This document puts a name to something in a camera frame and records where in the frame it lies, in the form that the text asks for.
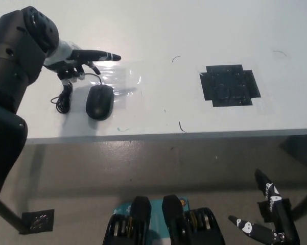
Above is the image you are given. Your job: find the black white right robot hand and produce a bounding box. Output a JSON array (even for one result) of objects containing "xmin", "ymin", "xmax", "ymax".
[{"xmin": 228, "ymin": 168, "xmax": 301, "ymax": 245}]

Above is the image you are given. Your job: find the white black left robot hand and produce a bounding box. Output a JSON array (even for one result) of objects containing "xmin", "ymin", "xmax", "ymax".
[{"xmin": 44, "ymin": 40, "xmax": 122, "ymax": 85}]

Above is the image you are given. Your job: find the black computer mouse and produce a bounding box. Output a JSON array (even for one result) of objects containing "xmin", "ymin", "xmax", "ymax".
[{"xmin": 85, "ymin": 85, "xmax": 115, "ymax": 121}]

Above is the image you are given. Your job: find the black table leg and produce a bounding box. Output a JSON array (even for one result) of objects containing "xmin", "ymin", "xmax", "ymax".
[
  {"xmin": 290, "ymin": 188, "xmax": 307, "ymax": 222},
  {"xmin": 0, "ymin": 198, "xmax": 26, "ymax": 234}
]

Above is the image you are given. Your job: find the clear plastic sheet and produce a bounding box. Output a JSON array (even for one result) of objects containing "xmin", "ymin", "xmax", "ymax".
[{"xmin": 84, "ymin": 66, "xmax": 130, "ymax": 109}]

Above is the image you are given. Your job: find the black tape patch on table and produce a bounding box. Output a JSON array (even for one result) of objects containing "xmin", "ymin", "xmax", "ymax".
[{"xmin": 199, "ymin": 64, "xmax": 262, "ymax": 108}]

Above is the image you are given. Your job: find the black mouse cable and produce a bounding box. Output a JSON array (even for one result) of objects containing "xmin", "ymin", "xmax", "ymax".
[{"xmin": 50, "ymin": 72, "xmax": 104, "ymax": 114}]

